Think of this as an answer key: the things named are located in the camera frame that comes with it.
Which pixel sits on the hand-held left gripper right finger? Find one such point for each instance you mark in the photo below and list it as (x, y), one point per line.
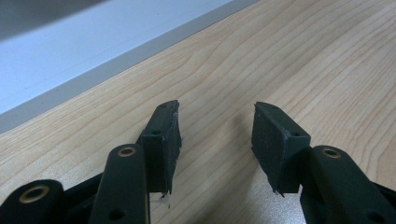
(277, 146)

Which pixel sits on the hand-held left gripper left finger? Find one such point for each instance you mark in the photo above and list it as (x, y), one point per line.
(162, 146)

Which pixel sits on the white two-tier shoe rack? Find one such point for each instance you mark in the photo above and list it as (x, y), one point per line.
(62, 62)

